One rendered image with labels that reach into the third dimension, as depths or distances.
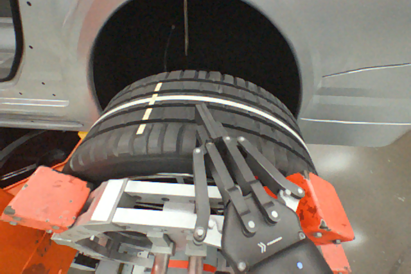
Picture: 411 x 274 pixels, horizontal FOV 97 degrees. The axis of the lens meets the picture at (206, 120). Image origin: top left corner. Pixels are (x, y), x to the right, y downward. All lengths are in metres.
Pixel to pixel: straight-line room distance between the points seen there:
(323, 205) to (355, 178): 1.71
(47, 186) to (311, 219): 0.39
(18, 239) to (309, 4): 0.97
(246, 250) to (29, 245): 0.70
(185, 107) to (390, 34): 0.57
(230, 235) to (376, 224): 1.70
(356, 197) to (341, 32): 1.45
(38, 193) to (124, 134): 0.15
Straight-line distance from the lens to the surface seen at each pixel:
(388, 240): 1.85
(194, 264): 0.38
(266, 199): 0.21
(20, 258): 0.81
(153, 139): 0.28
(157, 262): 0.39
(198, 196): 0.20
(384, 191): 2.06
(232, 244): 0.19
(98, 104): 0.87
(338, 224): 0.30
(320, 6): 0.59
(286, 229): 0.21
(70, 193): 0.40
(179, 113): 0.31
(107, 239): 0.68
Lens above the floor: 1.39
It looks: 45 degrees down
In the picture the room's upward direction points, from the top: straight up
